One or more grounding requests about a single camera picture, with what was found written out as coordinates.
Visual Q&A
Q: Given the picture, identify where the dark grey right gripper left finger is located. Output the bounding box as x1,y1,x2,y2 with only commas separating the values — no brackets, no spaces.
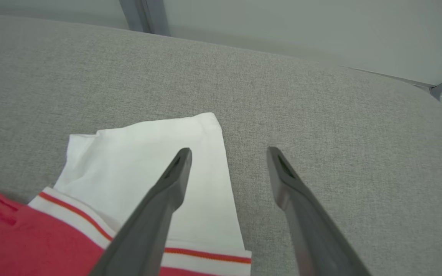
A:
89,148,193,276

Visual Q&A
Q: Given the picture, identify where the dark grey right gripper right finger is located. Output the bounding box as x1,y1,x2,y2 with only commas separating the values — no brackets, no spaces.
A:
266,146,371,276

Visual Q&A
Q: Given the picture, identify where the red jersey number 23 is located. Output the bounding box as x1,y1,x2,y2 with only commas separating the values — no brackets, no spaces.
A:
0,112,252,276

